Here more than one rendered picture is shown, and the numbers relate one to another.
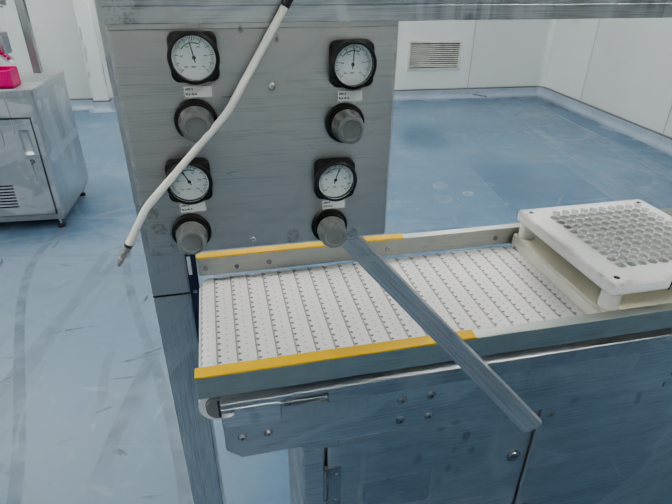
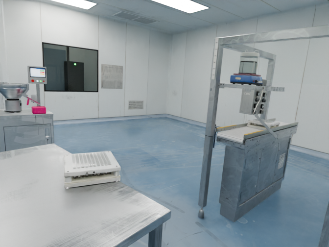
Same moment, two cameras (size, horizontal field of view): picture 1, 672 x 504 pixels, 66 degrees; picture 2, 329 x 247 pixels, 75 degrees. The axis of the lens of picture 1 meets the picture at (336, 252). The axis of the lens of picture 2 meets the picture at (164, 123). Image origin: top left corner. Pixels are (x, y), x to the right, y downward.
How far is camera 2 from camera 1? 1.76 m
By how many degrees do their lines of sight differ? 33
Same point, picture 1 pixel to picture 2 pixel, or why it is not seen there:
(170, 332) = (210, 144)
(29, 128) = (49, 127)
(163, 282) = (211, 133)
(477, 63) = (148, 107)
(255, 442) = (246, 147)
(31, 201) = not seen: hidden behind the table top
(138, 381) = not seen: hidden behind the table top
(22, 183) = not seen: hidden behind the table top
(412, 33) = (129, 98)
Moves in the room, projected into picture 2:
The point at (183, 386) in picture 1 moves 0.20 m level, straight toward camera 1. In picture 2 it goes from (209, 157) to (230, 163)
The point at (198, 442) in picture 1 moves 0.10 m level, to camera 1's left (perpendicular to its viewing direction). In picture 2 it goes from (208, 172) to (199, 173)
